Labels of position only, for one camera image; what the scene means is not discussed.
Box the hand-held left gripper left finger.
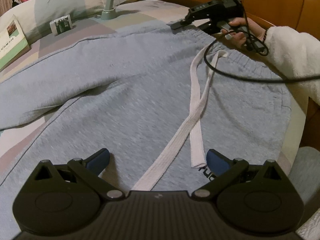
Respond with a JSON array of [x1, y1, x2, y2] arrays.
[[21, 148, 125, 201]]

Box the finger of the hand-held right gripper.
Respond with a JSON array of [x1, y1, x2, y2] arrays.
[[171, 15, 208, 29], [197, 21, 220, 34]]

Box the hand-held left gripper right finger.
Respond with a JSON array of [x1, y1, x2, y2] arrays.
[[193, 149, 292, 201]]

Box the grey sweatpants with white drawstring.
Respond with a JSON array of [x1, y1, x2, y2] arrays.
[[0, 21, 293, 240]]

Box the person's right forearm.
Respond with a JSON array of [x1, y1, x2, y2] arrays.
[[262, 25, 320, 100]]

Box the person's right hand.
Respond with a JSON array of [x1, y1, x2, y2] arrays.
[[221, 17, 265, 49]]

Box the small green desk fan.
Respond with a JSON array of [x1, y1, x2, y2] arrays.
[[100, 0, 125, 20]]

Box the person's grey trouser leg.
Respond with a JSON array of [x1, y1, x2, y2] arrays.
[[287, 146, 320, 240]]

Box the small green and white box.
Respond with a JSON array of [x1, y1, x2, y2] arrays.
[[49, 16, 74, 35]]

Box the green and white book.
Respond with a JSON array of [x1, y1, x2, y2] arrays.
[[0, 15, 30, 72]]

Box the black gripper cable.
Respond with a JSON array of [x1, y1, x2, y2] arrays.
[[204, 34, 320, 83]]

